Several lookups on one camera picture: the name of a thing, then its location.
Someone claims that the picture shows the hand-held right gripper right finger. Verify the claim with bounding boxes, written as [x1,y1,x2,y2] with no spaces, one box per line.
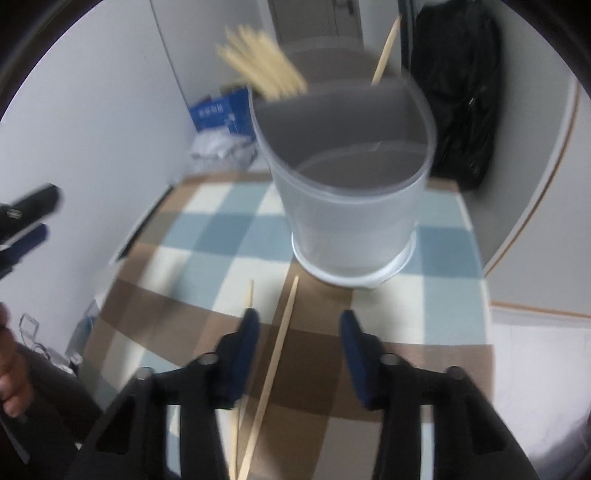
[340,310,541,480]

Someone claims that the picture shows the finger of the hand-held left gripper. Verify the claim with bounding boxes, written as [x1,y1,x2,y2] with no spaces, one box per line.
[0,224,50,280]
[0,184,63,241]

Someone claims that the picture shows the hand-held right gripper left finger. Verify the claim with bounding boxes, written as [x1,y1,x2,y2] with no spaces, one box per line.
[69,308,260,480]

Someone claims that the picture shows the slim wooden chopstick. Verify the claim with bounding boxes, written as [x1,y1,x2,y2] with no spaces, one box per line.
[370,15,403,88]
[233,279,254,480]
[236,275,300,480]

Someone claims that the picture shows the grey divided utensil holder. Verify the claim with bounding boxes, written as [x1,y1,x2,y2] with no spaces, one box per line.
[249,39,438,289]

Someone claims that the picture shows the bundle of wooden chopsticks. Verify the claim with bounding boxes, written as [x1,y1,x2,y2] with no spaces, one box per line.
[216,25,309,100]

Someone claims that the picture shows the person's left hand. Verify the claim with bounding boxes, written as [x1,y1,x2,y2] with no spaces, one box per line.
[0,302,33,418]

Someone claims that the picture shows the dark grey cloth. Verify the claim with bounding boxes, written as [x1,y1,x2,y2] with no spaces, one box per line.
[16,344,102,462]

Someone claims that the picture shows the checkered tablecloth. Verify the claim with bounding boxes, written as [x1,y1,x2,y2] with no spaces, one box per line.
[81,172,497,480]

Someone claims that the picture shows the small clear plastic box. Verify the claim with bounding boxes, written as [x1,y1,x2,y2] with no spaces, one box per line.
[18,313,41,347]

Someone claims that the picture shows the clear plastic container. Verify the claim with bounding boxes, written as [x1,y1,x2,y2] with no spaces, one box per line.
[68,302,96,366]

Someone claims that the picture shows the crumpled white plastic bag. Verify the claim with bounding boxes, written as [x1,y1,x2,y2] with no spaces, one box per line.
[190,129,259,162]

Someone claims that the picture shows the blue cardboard box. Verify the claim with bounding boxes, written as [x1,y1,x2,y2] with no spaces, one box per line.
[188,88,254,138]

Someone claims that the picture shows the white cabinet with wood trim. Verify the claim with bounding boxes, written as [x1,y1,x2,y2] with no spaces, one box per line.
[471,28,591,480]

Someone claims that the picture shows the black hanging bag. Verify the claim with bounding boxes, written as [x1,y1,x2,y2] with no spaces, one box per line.
[409,0,504,191]

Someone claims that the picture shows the grey door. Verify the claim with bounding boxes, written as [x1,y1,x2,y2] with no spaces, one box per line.
[270,0,365,47]

